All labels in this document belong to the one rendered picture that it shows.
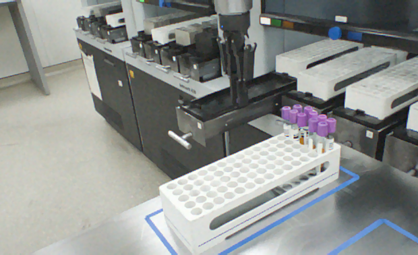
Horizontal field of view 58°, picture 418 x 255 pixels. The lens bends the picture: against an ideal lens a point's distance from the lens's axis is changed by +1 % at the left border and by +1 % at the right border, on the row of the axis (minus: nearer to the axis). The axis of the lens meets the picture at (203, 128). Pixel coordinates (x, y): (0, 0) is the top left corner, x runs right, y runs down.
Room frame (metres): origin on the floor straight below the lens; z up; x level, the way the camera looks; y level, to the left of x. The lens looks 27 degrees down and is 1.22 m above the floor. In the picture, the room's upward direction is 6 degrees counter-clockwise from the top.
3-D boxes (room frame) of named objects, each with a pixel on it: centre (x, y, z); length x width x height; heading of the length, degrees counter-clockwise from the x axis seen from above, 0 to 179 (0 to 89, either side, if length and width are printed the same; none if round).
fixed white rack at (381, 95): (0.84, -0.49, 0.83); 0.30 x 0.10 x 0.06; 121
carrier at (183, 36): (1.52, 0.04, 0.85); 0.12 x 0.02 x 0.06; 32
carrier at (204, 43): (1.39, -0.04, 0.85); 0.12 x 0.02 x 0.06; 31
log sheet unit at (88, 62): (2.50, 0.74, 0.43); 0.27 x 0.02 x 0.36; 31
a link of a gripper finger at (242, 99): (0.89, -0.11, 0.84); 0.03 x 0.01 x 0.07; 121
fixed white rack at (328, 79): (0.97, -0.41, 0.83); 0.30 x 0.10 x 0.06; 121
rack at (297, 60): (1.14, -0.39, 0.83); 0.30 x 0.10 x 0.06; 121
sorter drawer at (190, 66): (1.52, -0.24, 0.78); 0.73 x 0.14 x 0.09; 121
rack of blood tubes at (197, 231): (0.50, -0.07, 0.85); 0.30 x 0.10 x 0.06; 119
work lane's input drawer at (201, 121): (1.04, -0.24, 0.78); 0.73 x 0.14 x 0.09; 121
